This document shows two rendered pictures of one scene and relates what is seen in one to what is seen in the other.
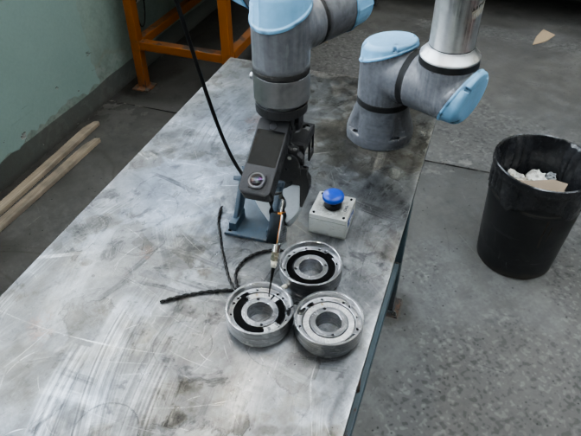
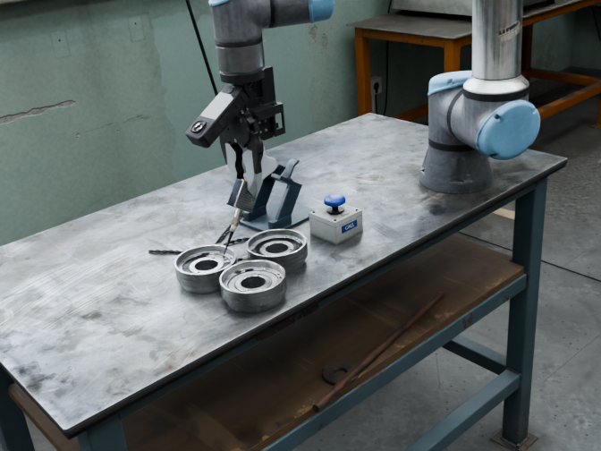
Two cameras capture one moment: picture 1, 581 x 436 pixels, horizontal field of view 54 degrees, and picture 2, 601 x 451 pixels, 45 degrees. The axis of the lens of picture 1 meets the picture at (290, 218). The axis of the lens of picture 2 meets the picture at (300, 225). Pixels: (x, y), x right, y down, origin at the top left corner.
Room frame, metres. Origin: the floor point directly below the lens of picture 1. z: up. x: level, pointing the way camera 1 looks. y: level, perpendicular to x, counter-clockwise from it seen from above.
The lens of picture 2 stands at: (-0.27, -0.64, 1.40)
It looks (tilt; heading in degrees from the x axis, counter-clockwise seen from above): 26 degrees down; 31
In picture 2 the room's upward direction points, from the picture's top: 5 degrees counter-clockwise
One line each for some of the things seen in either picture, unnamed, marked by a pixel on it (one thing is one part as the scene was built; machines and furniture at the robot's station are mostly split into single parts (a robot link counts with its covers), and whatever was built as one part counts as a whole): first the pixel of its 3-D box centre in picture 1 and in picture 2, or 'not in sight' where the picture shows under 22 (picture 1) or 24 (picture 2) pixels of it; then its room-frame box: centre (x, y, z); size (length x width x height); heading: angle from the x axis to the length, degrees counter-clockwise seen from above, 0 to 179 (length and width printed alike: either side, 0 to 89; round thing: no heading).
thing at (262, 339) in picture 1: (259, 315); (207, 269); (0.57, 0.05, 0.82); 0.10 x 0.10 x 0.04
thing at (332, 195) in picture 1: (333, 203); (334, 208); (0.81, -0.08, 0.85); 0.04 x 0.04 x 0.05
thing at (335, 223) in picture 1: (333, 212); (338, 220); (0.81, -0.08, 0.82); 0.08 x 0.07 x 0.05; 161
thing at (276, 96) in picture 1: (279, 85); (239, 57); (0.69, 0.01, 1.15); 0.08 x 0.08 x 0.05
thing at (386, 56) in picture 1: (390, 67); (459, 105); (1.12, -0.21, 0.97); 0.13 x 0.12 x 0.14; 48
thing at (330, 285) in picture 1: (310, 270); (277, 252); (0.67, -0.03, 0.82); 0.10 x 0.10 x 0.04
